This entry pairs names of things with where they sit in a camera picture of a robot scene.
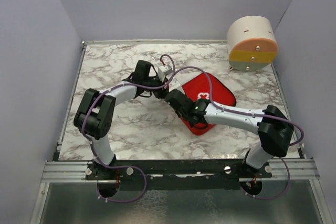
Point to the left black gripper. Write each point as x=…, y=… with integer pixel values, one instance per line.
x=160, y=92

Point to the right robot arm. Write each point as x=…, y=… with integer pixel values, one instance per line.
x=273, y=128

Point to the aluminium frame rail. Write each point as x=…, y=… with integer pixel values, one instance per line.
x=296, y=168

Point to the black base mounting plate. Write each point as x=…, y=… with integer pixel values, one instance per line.
x=178, y=174

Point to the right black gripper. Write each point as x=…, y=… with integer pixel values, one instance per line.
x=184, y=95

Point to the round pastel drawer cabinet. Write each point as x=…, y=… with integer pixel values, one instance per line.
x=251, y=43

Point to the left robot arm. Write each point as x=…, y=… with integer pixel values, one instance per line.
x=95, y=112

